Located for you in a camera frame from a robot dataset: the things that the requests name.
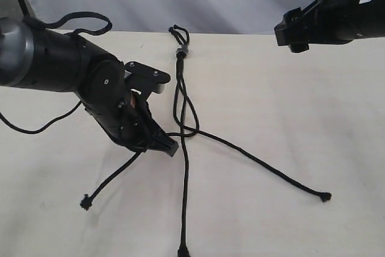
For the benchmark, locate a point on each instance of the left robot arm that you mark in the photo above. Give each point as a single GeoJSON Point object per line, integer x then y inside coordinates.
{"type": "Point", "coordinates": [35, 57]}

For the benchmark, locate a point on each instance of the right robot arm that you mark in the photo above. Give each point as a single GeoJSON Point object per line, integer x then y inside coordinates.
{"type": "Point", "coordinates": [371, 16]}

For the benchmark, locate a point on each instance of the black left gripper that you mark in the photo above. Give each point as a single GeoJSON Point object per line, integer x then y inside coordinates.
{"type": "Point", "coordinates": [125, 117]}

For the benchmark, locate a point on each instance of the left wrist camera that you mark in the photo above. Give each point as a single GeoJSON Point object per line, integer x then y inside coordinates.
{"type": "Point", "coordinates": [144, 78]}

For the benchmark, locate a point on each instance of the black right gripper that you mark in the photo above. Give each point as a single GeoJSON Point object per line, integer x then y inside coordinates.
{"type": "Point", "coordinates": [322, 22]}

